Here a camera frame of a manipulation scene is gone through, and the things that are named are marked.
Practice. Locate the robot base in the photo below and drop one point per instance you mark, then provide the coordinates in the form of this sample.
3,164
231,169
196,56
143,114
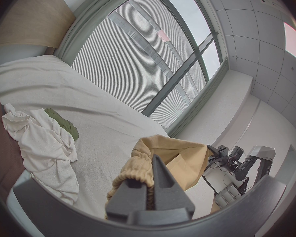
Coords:
227,197

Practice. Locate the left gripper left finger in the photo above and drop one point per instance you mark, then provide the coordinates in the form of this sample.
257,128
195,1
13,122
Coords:
133,201

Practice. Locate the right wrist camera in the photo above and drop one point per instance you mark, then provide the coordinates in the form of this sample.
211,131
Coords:
237,152

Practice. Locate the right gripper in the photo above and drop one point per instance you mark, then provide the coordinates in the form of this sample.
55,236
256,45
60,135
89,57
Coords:
219,155

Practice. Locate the bed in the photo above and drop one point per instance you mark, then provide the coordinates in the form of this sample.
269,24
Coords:
101,112

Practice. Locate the pale grey garment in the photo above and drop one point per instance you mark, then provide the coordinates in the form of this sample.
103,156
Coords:
21,179

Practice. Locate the window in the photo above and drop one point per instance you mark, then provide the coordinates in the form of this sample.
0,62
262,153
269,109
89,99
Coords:
138,58

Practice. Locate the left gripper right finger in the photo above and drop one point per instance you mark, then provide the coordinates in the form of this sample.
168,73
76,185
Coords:
170,194

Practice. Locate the square ceiling light panel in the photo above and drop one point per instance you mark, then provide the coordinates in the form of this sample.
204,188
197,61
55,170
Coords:
294,41

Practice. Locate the tan shorts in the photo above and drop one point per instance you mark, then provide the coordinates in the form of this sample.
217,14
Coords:
182,162

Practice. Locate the cream white garment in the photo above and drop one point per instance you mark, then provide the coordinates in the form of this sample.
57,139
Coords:
44,152

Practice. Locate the dark brown garment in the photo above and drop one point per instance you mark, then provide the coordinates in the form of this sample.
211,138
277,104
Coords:
2,144

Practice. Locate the olive green garment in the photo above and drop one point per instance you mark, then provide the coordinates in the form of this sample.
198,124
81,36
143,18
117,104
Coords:
66,125

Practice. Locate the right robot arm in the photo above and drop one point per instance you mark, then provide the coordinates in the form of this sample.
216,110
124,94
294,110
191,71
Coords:
261,152

